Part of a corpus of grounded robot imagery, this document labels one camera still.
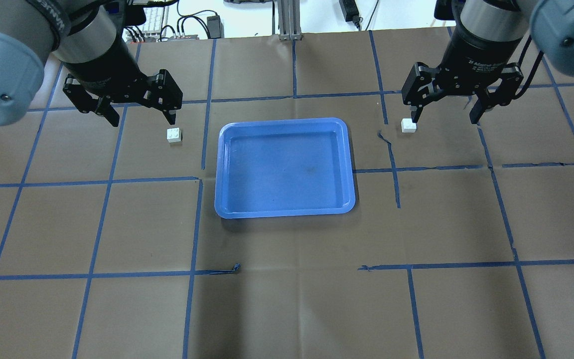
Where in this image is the white keyboard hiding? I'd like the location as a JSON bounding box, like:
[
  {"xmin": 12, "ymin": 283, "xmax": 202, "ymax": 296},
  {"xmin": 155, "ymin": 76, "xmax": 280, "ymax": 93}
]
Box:
[{"xmin": 124, "ymin": 6, "xmax": 169, "ymax": 43}]

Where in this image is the aluminium frame post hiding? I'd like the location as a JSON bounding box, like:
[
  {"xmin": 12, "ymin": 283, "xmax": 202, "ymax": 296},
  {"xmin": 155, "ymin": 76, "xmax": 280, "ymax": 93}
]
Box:
[{"xmin": 275, "ymin": 0, "xmax": 302, "ymax": 41}]

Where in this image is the black power adapter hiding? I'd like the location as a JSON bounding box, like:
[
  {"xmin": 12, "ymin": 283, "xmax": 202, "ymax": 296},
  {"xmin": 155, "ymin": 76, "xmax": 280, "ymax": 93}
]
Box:
[{"xmin": 206, "ymin": 14, "xmax": 225, "ymax": 39}]

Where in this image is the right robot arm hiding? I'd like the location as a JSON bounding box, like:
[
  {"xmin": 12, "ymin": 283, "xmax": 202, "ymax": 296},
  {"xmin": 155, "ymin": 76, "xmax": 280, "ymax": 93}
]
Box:
[{"xmin": 402, "ymin": 0, "xmax": 574, "ymax": 132}]

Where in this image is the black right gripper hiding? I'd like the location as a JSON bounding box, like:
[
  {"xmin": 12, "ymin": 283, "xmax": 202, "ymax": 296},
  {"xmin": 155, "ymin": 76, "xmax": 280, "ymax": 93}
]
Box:
[{"xmin": 401, "ymin": 23, "xmax": 524, "ymax": 125}]

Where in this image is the white block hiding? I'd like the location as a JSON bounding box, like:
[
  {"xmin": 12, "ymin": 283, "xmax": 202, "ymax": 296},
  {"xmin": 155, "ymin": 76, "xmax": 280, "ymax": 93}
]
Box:
[
  {"xmin": 166, "ymin": 128, "xmax": 183, "ymax": 145},
  {"xmin": 401, "ymin": 118, "xmax": 417, "ymax": 134}
]

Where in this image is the brown paper table cover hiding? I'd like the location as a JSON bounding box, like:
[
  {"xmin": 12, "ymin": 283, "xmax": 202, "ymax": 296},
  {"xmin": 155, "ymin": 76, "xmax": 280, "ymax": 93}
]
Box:
[{"xmin": 0, "ymin": 28, "xmax": 574, "ymax": 359}]

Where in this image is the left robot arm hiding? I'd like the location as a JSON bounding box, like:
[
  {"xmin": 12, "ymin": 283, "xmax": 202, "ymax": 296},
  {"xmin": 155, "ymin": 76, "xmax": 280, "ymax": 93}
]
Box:
[{"xmin": 0, "ymin": 0, "xmax": 183, "ymax": 127}]

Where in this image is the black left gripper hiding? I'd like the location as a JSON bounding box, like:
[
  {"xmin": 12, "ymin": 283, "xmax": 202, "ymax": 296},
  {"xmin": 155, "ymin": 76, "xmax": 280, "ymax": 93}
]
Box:
[{"xmin": 62, "ymin": 45, "xmax": 184, "ymax": 128}]

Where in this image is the blue plastic tray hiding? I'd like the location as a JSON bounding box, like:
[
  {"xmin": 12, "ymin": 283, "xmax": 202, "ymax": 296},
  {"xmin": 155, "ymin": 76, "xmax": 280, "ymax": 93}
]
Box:
[{"xmin": 214, "ymin": 118, "xmax": 357, "ymax": 219}]

